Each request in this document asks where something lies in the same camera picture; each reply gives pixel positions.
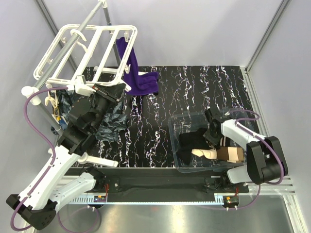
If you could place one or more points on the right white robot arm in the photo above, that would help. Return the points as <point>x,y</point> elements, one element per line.
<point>265,160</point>

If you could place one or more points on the white plastic clip hanger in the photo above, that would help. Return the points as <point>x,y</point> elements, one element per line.
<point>48,70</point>

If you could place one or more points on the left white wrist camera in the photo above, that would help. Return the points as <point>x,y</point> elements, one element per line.
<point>81,87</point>

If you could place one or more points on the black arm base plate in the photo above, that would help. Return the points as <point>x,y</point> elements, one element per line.
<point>166,185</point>

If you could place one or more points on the dark leaf patterned cloth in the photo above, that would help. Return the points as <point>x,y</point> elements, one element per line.
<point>112,124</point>

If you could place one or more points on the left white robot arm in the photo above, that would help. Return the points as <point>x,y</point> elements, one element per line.
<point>40,201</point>

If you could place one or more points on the black marbled mat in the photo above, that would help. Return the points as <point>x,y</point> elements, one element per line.
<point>182,89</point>

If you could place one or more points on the purple sock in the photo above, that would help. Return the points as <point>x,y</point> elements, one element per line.
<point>141,85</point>

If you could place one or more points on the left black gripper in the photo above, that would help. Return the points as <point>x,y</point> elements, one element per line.
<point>112,93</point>

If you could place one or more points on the cream sock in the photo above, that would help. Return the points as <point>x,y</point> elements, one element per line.
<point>209,154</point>

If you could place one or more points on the clear plastic bin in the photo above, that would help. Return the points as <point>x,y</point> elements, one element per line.
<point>191,122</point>

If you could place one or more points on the yellow zip tie tag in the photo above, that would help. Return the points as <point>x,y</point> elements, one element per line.
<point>56,114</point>

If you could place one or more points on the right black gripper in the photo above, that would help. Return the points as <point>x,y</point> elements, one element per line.
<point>207,136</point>

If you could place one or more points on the black striped sock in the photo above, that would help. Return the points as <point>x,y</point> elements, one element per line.
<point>190,141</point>

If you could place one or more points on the brown striped sock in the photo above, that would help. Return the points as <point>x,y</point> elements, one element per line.
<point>225,152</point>

